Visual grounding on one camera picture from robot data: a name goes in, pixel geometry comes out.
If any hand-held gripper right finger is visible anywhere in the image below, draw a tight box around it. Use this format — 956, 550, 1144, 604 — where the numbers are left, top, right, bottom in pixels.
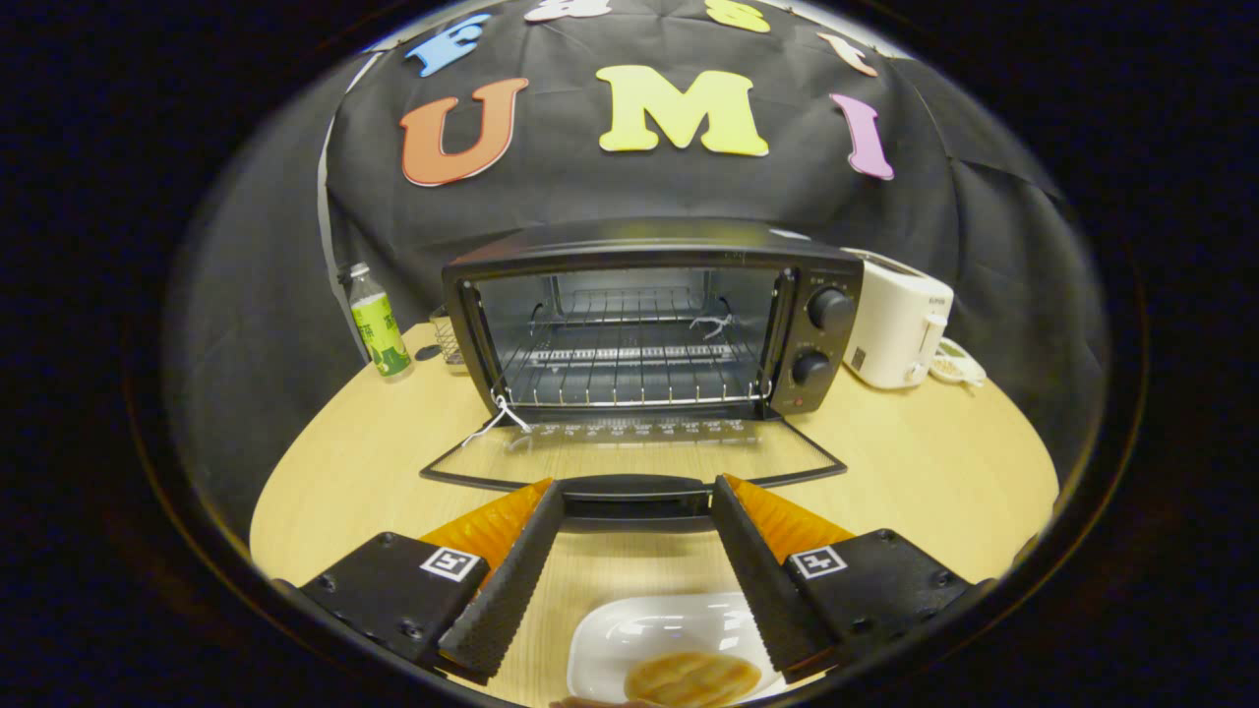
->
710, 474, 985, 679

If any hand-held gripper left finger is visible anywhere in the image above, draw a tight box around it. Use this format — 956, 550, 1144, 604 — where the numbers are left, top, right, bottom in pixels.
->
295, 479, 567, 685

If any golden round bun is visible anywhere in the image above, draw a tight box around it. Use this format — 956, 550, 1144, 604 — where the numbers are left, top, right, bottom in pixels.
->
624, 651, 763, 708

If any black toaster oven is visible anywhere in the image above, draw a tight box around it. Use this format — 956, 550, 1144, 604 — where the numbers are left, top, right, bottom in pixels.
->
421, 218, 867, 534

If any white pop-up toaster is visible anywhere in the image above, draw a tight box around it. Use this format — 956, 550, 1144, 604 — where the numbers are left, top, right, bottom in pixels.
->
841, 248, 955, 390

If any white square plate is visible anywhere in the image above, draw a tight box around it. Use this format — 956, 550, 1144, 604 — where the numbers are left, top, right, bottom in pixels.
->
568, 592, 788, 705

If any green label drink bottle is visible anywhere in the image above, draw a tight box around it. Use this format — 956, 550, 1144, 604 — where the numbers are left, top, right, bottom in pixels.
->
339, 262, 414, 380

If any divided white snack dish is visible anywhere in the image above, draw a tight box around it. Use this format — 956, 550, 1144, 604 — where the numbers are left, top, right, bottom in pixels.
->
929, 337, 988, 386

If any small wire basket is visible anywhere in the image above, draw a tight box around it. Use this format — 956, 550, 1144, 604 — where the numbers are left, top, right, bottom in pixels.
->
430, 305, 468, 370

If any wire oven rack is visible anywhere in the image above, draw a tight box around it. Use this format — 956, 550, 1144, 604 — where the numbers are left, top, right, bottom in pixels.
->
502, 287, 773, 409

